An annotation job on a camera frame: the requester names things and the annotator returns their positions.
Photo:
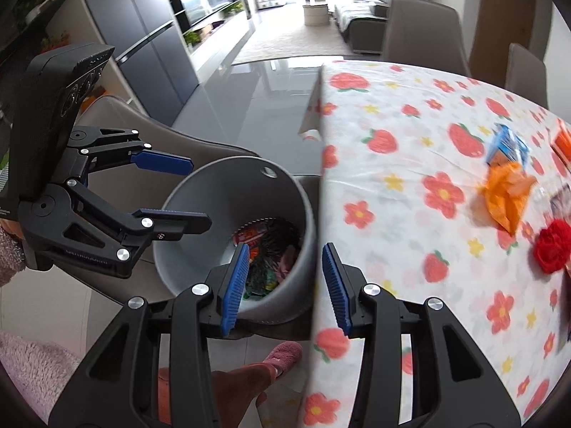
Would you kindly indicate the orange ribbon bow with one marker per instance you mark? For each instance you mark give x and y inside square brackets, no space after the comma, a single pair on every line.
[506,196]

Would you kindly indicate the striped blanket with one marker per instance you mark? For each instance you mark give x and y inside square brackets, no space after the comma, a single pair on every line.
[357,12]

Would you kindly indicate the grey dining chair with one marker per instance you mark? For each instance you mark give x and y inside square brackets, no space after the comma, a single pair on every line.
[526,76]
[419,31]

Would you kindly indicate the pink fleece robe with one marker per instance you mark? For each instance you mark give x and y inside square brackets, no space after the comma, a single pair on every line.
[31,379]

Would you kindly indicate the person's left forearm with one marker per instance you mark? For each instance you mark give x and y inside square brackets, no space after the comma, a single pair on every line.
[10,254]

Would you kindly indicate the floral strawberry print tablecloth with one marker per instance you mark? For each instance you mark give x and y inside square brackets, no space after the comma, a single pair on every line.
[401,240]

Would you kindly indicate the blue drink carton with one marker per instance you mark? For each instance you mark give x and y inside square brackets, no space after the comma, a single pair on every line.
[506,145]

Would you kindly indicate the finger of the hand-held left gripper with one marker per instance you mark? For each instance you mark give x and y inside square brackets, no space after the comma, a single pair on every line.
[174,220]
[165,163]

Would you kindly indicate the beige rug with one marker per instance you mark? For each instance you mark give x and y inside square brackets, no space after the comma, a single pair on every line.
[294,40]

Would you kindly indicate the dark grey cabinet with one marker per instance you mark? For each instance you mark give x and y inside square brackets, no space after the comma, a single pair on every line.
[134,18]

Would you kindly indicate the red paper flower ball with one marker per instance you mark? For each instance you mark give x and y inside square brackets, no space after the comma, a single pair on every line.
[553,247]

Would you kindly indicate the pink slipper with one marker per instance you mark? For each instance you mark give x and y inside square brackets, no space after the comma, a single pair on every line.
[281,359]

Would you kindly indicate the person's bare leg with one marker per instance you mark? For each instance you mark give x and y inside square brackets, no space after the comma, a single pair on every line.
[241,392]

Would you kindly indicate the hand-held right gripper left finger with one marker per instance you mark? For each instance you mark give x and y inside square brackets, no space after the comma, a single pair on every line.
[234,285]

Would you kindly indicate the grey waste bin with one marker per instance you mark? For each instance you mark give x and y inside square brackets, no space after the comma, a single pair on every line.
[196,214]

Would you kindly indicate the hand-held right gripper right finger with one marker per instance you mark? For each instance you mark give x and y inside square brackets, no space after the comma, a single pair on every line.
[337,290]

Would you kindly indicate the black shredded paper pom-pom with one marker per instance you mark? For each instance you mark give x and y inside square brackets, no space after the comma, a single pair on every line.
[276,236]

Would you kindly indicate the white television console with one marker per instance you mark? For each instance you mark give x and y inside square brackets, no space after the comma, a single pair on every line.
[223,40]

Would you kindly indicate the pink paper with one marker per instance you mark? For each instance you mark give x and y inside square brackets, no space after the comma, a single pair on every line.
[289,263]

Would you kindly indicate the green yellow snack wrapper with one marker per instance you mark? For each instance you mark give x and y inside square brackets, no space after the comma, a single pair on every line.
[263,286]

